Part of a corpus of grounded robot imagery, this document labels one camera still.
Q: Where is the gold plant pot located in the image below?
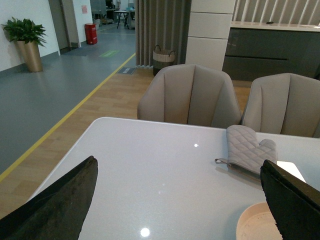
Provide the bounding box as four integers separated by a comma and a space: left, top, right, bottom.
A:
16, 41, 43, 73

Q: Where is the beige round plate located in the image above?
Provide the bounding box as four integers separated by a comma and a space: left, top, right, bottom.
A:
236, 202, 283, 240

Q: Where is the beige chair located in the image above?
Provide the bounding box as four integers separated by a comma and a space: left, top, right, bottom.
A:
137, 64, 242, 129
241, 73, 320, 138

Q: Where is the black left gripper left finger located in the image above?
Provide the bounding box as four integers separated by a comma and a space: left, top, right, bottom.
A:
0, 156, 98, 240

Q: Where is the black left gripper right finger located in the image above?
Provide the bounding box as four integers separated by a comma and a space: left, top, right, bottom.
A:
260, 160, 320, 240

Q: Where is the green potted plant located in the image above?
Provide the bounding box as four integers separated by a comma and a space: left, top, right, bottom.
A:
1, 17, 47, 47

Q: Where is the white pillar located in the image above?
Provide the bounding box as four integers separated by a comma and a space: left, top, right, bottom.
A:
185, 0, 236, 70

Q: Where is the grey quilted oven mitt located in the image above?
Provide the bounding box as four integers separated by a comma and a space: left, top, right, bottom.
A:
214, 125, 278, 178

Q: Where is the grey kitchen counter cabinet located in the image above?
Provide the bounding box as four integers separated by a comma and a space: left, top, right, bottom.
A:
222, 22, 320, 81

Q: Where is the beige chair on right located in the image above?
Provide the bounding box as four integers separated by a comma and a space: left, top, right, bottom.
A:
241, 73, 320, 138

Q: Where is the beige chair on left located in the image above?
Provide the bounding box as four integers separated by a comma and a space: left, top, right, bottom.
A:
137, 64, 242, 129

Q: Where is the red bin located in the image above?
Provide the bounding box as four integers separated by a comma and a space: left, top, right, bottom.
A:
84, 23, 98, 45

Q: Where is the grey pleated curtain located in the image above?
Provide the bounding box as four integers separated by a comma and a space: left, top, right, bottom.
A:
134, 0, 192, 66

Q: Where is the distant table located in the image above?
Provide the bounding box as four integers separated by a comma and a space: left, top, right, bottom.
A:
114, 9, 136, 30

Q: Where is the woven basket with handles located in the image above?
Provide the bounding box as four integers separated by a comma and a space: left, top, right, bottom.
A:
152, 44, 176, 76

